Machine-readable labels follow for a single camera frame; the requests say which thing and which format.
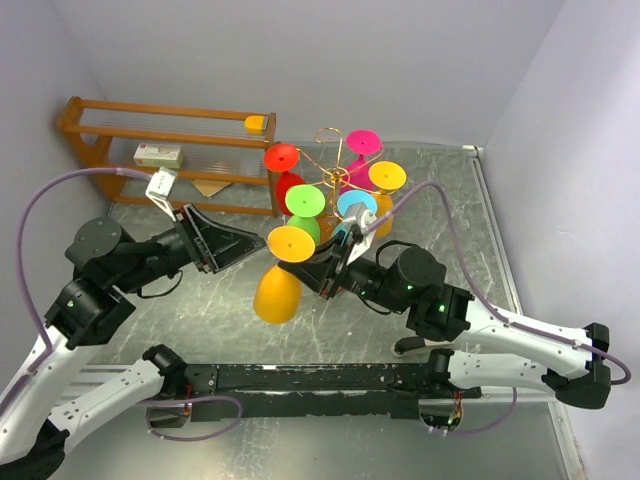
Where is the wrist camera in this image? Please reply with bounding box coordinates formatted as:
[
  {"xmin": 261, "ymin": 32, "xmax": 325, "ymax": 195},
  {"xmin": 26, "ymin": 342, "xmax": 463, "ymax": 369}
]
[
  {"xmin": 343, "ymin": 202, "xmax": 377, "ymax": 265},
  {"xmin": 145, "ymin": 167, "xmax": 177, "ymax": 221}
]

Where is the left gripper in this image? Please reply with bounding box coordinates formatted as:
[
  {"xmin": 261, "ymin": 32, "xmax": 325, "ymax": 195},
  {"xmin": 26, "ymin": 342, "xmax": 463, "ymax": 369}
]
[{"xmin": 116, "ymin": 200, "xmax": 268, "ymax": 291}]

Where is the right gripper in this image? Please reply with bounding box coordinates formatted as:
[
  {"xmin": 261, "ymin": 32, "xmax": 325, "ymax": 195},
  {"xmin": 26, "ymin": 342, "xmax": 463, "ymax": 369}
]
[{"xmin": 280, "ymin": 230, "xmax": 409, "ymax": 315}]

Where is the green wine glass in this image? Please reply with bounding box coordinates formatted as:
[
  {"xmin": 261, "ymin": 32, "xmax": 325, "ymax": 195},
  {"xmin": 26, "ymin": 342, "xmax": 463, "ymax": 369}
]
[{"xmin": 285, "ymin": 184, "xmax": 326, "ymax": 244}]

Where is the orange wine glass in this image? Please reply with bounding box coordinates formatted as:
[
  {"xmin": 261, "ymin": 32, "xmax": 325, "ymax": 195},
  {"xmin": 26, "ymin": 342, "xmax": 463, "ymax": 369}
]
[
  {"xmin": 253, "ymin": 225, "xmax": 316, "ymax": 324},
  {"xmin": 369, "ymin": 161, "xmax": 407, "ymax": 219}
]

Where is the gold wire glass rack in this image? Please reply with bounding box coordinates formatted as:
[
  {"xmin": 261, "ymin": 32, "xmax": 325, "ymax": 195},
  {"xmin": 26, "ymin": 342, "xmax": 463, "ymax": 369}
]
[{"xmin": 298, "ymin": 127, "xmax": 384, "ymax": 241}]

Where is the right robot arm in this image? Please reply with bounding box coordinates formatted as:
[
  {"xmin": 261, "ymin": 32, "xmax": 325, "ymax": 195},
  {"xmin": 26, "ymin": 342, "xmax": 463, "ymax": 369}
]
[{"xmin": 267, "ymin": 226, "xmax": 613, "ymax": 410}]

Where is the pink wine glass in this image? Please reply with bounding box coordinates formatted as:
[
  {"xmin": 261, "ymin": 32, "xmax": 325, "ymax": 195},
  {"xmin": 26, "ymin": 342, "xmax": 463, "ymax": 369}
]
[{"xmin": 340, "ymin": 129, "xmax": 382, "ymax": 192}]

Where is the blue wine glass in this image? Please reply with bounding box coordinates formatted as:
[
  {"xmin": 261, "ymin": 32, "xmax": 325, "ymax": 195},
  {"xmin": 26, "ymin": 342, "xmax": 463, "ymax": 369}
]
[{"xmin": 331, "ymin": 190, "xmax": 377, "ymax": 243}]

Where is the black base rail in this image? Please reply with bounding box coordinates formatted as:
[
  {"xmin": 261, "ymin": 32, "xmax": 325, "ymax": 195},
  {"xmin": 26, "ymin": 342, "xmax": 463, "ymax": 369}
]
[{"xmin": 151, "ymin": 363, "xmax": 457, "ymax": 422}]

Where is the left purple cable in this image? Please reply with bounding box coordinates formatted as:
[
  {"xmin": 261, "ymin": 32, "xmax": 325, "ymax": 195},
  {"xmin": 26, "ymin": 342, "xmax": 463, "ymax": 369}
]
[{"xmin": 0, "ymin": 168, "xmax": 154, "ymax": 416}]

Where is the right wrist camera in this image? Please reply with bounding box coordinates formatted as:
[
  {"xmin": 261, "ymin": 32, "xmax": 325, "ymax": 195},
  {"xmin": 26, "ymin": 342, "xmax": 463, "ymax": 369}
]
[{"xmin": 343, "ymin": 202, "xmax": 377, "ymax": 265}]

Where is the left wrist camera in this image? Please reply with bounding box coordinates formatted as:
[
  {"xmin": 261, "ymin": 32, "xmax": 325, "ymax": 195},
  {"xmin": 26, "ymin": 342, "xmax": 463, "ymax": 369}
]
[{"xmin": 145, "ymin": 167, "xmax": 177, "ymax": 221}]

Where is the wooden shelf rack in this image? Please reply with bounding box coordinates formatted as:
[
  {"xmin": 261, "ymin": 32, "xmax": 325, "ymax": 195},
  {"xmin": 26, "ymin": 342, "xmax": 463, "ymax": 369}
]
[{"xmin": 57, "ymin": 96, "xmax": 280, "ymax": 216}]

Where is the white box on shelf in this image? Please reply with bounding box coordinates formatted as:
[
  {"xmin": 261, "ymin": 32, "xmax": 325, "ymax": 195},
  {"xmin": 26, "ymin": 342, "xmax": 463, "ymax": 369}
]
[{"xmin": 133, "ymin": 143, "xmax": 183, "ymax": 168}]

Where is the red wine glass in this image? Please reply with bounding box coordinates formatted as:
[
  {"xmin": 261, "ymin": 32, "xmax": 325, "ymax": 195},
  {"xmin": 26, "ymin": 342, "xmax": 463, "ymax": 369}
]
[{"xmin": 263, "ymin": 143, "xmax": 305, "ymax": 216}]

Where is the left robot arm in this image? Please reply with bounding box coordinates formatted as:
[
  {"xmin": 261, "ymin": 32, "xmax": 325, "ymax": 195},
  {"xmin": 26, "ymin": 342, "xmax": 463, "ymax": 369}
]
[{"xmin": 1, "ymin": 204, "xmax": 266, "ymax": 479}]

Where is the yellow block on shelf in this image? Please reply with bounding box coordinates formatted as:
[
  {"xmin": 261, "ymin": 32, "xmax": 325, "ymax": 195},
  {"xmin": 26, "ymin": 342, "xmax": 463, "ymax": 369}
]
[{"xmin": 244, "ymin": 115, "xmax": 269, "ymax": 135}]

